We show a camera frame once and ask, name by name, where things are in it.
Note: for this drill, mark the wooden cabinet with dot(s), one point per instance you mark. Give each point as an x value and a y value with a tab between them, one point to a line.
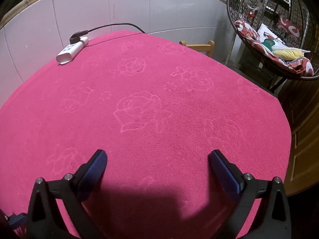
304	154

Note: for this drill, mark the white power strip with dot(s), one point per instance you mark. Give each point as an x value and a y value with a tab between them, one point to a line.
71	52

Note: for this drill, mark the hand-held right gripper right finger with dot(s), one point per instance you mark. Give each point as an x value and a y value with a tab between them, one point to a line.
224	174

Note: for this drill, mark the pink flower-embossed tablecloth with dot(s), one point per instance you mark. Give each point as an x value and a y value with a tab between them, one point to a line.
149	79

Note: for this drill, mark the bamboo pole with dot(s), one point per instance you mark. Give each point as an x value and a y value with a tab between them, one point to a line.
27	2

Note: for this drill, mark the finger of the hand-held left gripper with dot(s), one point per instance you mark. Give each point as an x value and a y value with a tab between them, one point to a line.
16	220

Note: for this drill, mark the wooden chair back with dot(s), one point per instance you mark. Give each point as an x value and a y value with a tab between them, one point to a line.
199	46

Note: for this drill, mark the hanging wicker chair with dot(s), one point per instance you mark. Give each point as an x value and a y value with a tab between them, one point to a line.
234	10

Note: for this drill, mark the red patterned pillow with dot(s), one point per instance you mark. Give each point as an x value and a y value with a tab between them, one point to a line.
289	27

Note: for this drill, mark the white printed pillow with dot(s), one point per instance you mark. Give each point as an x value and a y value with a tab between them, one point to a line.
265	33

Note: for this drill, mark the yellow plush toy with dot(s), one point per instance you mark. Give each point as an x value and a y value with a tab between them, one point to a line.
286	53

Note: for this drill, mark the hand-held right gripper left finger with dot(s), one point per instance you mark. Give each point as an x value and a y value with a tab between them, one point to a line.
93	174

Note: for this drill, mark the red patterned seat cushion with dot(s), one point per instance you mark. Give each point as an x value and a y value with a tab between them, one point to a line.
249	33

